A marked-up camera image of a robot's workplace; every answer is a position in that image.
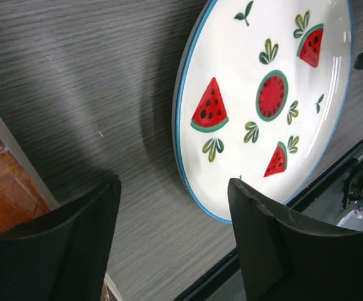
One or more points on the dark paperback book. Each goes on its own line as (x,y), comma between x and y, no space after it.
(24,196)

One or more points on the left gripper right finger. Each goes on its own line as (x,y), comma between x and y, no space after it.
(286,255)

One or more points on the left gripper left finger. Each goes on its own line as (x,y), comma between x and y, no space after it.
(62,255)

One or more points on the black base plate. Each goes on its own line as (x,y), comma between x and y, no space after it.
(335,197)

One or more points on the white strawberry plate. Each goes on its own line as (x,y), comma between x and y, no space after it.
(259,91)

